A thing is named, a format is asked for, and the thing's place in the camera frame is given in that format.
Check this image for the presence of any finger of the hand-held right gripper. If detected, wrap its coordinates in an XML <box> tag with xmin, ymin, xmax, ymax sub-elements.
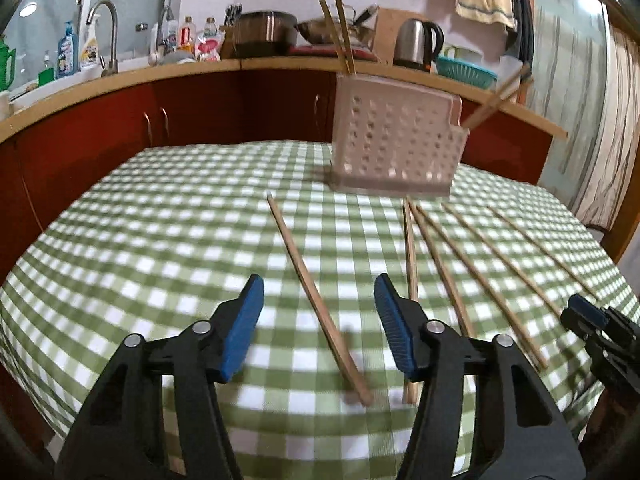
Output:
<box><xmin>568</xmin><ymin>293</ymin><xmax>609</xmax><ymax>327</ymax></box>
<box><xmin>560</xmin><ymin>306</ymin><xmax>602</xmax><ymax>349</ymax></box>

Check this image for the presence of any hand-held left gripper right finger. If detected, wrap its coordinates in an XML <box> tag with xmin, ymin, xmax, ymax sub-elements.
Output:
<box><xmin>374</xmin><ymin>273</ymin><xmax>586</xmax><ymax>480</ymax></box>

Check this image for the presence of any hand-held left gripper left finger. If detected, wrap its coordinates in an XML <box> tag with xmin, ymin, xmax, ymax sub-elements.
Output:
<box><xmin>52</xmin><ymin>274</ymin><xmax>265</xmax><ymax>480</ymax></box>

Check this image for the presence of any pile of wooden chopsticks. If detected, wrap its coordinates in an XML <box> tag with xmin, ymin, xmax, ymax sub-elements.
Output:
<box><xmin>319</xmin><ymin>0</ymin><xmax>548</xmax><ymax>406</ymax></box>

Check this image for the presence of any pink perforated utensil holder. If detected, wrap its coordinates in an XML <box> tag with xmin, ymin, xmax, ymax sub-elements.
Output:
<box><xmin>330</xmin><ymin>72</ymin><xmax>471</xmax><ymax>197</ymax></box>

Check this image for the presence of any green checked tablecloth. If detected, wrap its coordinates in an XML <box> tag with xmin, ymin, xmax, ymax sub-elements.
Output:
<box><xmin>0</xmin><ymin>140</ymin><xmax>640</xmax><ymax>480</ymax></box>

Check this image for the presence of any striped curtain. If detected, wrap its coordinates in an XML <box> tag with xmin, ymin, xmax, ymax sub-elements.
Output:
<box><xmin>567</xmin><ymin>20</ymin><xmax>640</xmax><ymax>233</ymax></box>

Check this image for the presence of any teal plastic colander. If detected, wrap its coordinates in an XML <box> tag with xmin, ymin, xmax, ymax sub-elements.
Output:
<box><xmin>435</xmin><ymin>56</ymin><xmax>498</xmax><ymax>88</ymax></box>

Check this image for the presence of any beige kitchen countertop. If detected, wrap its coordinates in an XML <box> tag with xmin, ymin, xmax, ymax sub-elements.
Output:
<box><xmin>0</xmin><ymin>56</ymin><xmax>569</xmax><ymax>139</ymax></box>

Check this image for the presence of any red and white pouch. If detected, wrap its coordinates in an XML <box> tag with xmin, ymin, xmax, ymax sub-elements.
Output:
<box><xmin>195</xmin><ymin>30</ymin><xmax>223</xmax><ymax>62</ymax></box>

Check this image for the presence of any steel electric kettle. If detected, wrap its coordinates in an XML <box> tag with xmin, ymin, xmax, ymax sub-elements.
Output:
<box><xmin>393</xmin><ymin>18</ymin><xmax>445</xmax><ymax>72</ymax></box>

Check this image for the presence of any white cup green rim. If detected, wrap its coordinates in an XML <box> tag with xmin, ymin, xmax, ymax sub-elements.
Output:
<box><xmin>442</xmin><ymin>45</ymin><xmax>481</xmax><ymax>61</ymax></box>

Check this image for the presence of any red induction cooker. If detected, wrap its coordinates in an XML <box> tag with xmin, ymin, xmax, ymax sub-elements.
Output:
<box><xmin>290</xmin><ymin>44</ymin><xmax>376</xmax><ymax>61</ymax></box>

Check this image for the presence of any wooden cutting board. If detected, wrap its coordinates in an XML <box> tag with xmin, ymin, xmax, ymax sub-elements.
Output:
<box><xmin>372</xmin><ymin>7</ymin><xmax>426</xmax><ymax>63</ymax></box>

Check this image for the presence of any knife block with scissors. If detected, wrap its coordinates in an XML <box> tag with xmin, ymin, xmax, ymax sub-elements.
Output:
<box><xmin>220</xmin><ymin>4</ymin><xmax>243</xmax><ymax>58</ymax></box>

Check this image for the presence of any dark rice cooker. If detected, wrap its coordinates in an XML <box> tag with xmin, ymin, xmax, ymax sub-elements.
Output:
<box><xmin>232</xmin><ymin>10</ymin><xmax>299</xmax><ymax>58</ymax></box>

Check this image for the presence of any orange oil bottle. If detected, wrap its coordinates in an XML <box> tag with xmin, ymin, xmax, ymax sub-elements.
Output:
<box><xmin>178</xmin><ymin>16</ymin><xmax>196</xmax><ymax>53</ymax></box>

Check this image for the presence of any dark hanging cloth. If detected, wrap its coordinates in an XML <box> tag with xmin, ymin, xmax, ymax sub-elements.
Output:
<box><xmin>505</xmin><ymin>0</ymin><xmax>536</xmax><ymax>63</ymax></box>

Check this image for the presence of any steel wok with lid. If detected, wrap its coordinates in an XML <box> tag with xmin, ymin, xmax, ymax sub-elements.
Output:
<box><xmin>295</xmin><ymin>4</ymin><xmax>378</xmax><ymax>48</ymax></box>

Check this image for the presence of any short metal faucet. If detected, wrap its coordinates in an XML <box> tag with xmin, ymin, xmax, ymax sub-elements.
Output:
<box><xmin>157</xmin><ymin>6</ymin><xmax>176</xmax><ymax>56</ymax></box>

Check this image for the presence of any white spray cleaner bottle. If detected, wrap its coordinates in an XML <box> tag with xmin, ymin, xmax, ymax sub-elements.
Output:
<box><xmin>80</xmin><ymin>14</ymin><xmax>101</xmax><ymax>70</ymax></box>

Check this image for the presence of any tall curved sink faucet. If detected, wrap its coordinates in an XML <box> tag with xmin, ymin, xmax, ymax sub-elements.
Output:
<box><xmin>86</xmin><ymin>0</ymin><xmax>120</xmax><ymax>75</ymax></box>

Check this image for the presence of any blue dish soap bottle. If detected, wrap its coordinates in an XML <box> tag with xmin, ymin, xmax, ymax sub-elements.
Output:
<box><xmin>56</xmin><ymin>21</ymin><xmax>78</xmax><ymax>78</ymax></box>

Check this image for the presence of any green thermos jug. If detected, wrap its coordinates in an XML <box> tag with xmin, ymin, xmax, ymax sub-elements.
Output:
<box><xmin>0</xmin><ymin>35</ymin><xmax>17</xmax><ymax>92</ymax></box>

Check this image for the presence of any sliding glass door wooden frame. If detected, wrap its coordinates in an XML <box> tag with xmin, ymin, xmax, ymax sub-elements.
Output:
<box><xmin>517</xmin><ymin>0</ymin><xmax>640</xmax><ymax>266</ymax></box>

